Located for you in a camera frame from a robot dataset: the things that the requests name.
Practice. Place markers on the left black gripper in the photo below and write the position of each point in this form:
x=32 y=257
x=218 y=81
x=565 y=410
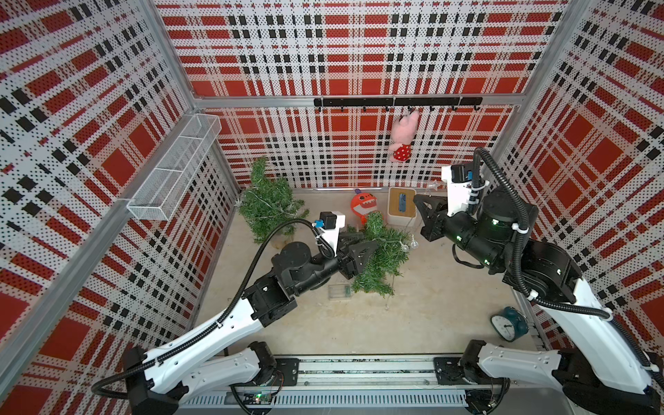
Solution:
x=349 y=264

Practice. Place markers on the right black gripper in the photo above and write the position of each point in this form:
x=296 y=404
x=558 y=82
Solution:
x=434 y=220

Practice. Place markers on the small christmas tree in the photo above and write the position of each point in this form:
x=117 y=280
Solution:
x=268 y=202
x=392 y=253

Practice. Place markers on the clear star string light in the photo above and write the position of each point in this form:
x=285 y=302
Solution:
x=266 y=204

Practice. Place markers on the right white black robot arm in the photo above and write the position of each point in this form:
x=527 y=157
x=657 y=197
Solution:
x=605 y=371

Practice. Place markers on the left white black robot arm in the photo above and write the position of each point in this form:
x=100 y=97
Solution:
x=158 y=381

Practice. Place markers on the white wooden tissue box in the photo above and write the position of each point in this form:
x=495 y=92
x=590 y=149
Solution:
x=401 y=209

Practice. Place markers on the red shark plush toy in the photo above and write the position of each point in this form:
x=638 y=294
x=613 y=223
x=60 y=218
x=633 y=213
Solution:
x=363 y=204

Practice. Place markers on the pink pig plush toy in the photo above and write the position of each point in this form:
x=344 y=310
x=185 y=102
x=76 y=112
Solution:
x=403 y=133

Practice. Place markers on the green alarm clock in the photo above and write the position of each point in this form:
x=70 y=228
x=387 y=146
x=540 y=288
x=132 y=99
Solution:
x=509 y=324

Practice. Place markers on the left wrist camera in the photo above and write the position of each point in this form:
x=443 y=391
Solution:
x=327 y=229

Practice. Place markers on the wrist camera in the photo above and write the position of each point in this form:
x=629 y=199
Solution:
x=461 y=195
x=327 y=229

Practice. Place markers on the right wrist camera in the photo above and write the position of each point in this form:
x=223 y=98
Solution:
x=461 y=195

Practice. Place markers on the black hook rail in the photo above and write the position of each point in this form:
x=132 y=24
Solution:
x=452 y=102

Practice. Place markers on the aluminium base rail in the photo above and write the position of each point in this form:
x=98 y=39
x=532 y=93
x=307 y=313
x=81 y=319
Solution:
x=401 y=384

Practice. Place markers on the white wire mesh shelf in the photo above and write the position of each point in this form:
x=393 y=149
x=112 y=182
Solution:
x=163 y=190

